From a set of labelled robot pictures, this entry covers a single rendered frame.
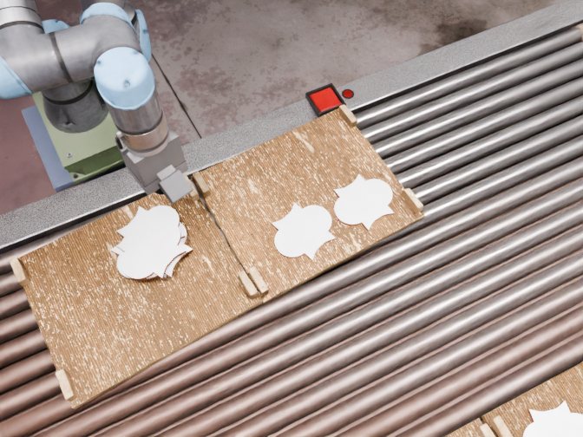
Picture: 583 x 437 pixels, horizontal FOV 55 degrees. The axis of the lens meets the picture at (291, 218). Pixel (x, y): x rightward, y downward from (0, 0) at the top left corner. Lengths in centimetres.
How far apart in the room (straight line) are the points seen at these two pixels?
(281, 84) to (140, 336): 176
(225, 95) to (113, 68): 187
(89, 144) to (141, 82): 62
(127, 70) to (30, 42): 17
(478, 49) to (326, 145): 53
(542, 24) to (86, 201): 129
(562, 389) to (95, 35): 103
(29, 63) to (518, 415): 102
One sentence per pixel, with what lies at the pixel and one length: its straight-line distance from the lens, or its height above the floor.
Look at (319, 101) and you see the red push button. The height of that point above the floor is 93.
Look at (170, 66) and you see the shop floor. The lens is 282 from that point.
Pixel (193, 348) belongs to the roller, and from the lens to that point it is 117.
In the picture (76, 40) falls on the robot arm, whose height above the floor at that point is 144.
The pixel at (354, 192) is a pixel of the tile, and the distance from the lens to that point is 127.
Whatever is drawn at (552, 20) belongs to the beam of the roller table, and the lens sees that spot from 180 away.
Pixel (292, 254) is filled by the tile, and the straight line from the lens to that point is 119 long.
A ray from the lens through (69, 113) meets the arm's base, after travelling 139.
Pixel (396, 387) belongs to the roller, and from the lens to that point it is 115.
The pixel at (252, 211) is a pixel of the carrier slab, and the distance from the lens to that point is 125.
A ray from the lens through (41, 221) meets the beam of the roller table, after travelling 137.
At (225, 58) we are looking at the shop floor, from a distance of 281.
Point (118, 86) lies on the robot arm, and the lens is 80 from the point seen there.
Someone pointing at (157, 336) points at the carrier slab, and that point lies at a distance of 117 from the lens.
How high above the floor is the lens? 203
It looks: 63 degrees down
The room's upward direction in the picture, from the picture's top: 1 degrees clockwise
